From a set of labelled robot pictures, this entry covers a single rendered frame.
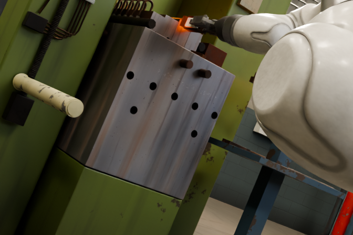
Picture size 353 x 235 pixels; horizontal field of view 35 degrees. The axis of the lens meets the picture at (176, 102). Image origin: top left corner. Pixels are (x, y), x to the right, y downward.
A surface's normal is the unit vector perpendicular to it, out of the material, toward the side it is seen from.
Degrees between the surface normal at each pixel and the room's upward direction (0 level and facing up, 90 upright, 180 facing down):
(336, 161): 141
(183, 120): 90
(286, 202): 90
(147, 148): 90
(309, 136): 134
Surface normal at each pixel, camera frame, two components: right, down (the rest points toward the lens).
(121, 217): 0.52, 0.17
